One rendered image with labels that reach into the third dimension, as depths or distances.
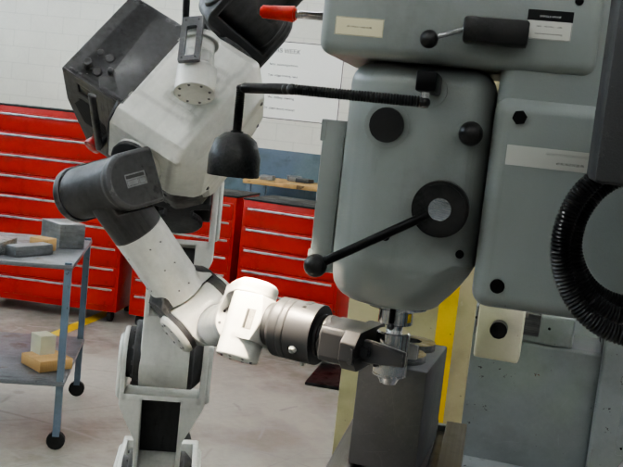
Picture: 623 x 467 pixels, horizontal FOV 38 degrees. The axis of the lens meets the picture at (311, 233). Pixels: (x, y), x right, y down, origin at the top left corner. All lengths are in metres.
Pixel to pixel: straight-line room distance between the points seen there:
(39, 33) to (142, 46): 10.12
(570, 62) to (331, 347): 0.49
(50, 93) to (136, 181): 10.13
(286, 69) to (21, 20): 3.40
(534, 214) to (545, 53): 0.19
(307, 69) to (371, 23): 9.38
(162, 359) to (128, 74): 0.64
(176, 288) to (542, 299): 0.69
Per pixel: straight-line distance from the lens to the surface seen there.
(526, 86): 1.12
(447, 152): 1.14
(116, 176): 1.48
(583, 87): 1.13
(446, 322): 3.01
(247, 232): 6.03
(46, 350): 4.36
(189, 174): 1.57
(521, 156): 1.11
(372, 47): 1.13
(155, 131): 1.54
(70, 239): 4.45
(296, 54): 10.56
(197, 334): 1.57
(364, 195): 1.15
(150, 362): 1.93
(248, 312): 1.33
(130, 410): 2.00
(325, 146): 1.24
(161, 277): 1.56
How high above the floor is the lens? 1.54
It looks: 7 degrees down
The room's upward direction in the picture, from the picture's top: 6 degrees clockwise
